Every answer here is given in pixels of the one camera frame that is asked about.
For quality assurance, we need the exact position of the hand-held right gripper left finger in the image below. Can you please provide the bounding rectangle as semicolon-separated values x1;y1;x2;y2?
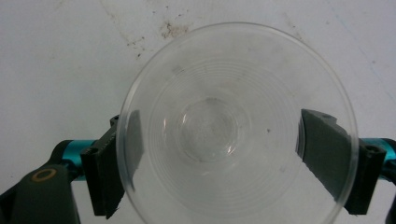
80;109;145;219

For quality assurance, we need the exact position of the clear plastic cup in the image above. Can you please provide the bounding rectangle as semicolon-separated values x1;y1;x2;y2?
116;21;360;224

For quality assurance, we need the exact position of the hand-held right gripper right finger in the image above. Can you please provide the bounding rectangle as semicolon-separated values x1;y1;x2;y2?
295;108;387;216

